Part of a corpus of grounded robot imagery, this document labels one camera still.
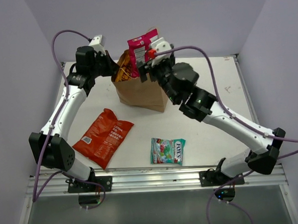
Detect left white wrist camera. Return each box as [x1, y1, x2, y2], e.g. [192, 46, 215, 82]
[89, 35, 105, 54]

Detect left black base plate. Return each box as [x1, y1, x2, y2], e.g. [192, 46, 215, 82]
[65, 176, 113, 193]

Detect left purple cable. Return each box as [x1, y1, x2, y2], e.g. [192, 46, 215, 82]
[24, 28, 106, 213]

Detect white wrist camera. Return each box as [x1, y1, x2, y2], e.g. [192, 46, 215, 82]
[89, 35, 105, 54]
[146, 37, 172, 67]

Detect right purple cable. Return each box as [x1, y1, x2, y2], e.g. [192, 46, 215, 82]
[155, 40, 298, 224]

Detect orange red snack bag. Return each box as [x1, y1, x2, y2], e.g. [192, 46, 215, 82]
[72, 108, 134, 169]

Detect yellow honey chips bag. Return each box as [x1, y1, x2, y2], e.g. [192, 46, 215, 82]
[113, 50, 133, 82]

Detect purple cable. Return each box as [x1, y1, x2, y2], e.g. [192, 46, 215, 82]
[24, 28, 106, 213]
[155, 40, 298, 224]

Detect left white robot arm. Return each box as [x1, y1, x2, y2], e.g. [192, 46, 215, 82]
[28, 44, 119, 192]

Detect pink snack bag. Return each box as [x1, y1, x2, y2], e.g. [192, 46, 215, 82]
[127, 27, 159, 78]

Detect aluminium mounting rail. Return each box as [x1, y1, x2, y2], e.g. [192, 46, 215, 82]
[25, 165, 288, 197]

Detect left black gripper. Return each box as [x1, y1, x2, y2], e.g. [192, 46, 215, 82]
[89, 50, 120, 78]

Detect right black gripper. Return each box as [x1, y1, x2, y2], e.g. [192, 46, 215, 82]
[135, 56, 179, 105]

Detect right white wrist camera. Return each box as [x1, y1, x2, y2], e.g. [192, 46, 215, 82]
[146, 37, 172, 67]

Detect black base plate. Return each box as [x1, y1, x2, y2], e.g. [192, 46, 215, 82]
[199, 168, 245, 187]
[65, 176, 113, 193]

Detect green Fox's candy bag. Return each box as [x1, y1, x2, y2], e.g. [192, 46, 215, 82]
[150, 138, 186, 165]

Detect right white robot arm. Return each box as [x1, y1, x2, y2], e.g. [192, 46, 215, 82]
[137, 55, 286, 185]

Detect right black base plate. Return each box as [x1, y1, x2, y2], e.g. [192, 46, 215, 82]
[199, 168, 245, 187]

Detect brown paper bag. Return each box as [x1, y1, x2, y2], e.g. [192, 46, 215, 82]
[111, 75, 168, 112]

